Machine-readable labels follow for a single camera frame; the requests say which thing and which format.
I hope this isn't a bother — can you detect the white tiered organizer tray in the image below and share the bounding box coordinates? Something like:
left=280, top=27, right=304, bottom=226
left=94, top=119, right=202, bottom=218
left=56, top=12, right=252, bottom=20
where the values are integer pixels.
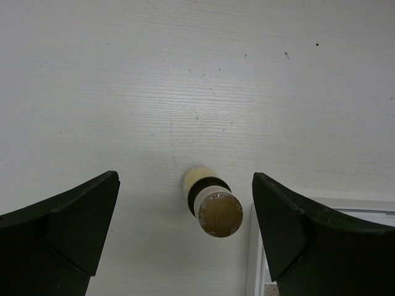
left=245, top=197, right=394, bottom=296

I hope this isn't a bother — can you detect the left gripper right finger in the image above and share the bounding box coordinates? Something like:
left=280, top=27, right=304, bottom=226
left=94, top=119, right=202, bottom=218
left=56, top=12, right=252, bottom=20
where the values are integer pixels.
left=252, top=173, right=394, bottom=295

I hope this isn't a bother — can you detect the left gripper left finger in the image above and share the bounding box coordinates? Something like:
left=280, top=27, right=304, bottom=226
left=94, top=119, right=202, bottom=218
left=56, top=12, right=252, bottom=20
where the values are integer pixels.
left=1, top=171, right=120, bottom=295

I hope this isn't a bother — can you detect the yellow sauce bottle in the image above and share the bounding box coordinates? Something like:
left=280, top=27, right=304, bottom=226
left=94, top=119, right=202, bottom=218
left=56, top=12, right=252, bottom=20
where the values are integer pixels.
left=181, top=166, right=243, bottom=238

